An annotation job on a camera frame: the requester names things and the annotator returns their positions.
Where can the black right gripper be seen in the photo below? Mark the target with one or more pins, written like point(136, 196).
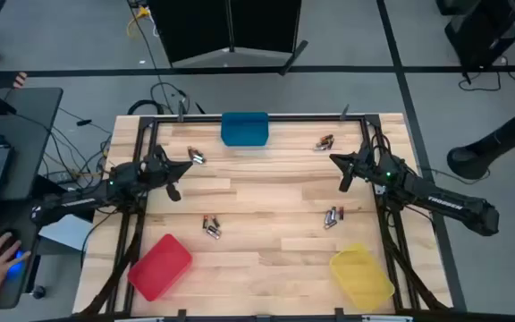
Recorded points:
point(365, 165)

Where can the red plastic bin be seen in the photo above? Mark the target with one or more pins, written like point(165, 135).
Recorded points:
point(159, 268)

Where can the black copper-top battery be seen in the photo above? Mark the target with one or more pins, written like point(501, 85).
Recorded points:
point(327, 138)
point(324, 143)
point(215, 221)

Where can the black caster wheel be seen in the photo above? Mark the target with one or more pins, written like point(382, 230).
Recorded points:
point(38, 292)

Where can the black pole stand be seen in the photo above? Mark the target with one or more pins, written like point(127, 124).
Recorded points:
point(467, 161)

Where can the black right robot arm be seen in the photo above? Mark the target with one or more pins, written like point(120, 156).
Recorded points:
point(445, 203)

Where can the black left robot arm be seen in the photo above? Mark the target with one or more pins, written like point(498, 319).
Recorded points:
point(74, 202)

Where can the black computer mouse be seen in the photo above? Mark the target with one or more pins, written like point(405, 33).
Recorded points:
point(10, 248)

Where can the black folding partition screen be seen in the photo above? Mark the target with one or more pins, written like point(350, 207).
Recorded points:
point(195, 27)

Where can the black side desk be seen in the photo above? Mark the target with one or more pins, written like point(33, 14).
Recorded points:
point(34, 134)

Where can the white sheet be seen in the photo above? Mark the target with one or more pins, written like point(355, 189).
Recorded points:
point(65, 232)

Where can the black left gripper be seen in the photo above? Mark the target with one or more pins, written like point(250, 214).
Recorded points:
point(154, 172)

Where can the silver black battery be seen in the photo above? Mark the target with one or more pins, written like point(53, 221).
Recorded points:
point(213, 231)

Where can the large black equipment case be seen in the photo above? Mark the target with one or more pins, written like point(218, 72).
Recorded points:
point(485, 31)

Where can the blue plastic bin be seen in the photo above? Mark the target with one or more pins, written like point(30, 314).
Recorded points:
point(244, 129)

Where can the yellow plastic bin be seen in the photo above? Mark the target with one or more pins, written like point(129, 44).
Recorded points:
point(362, 277)

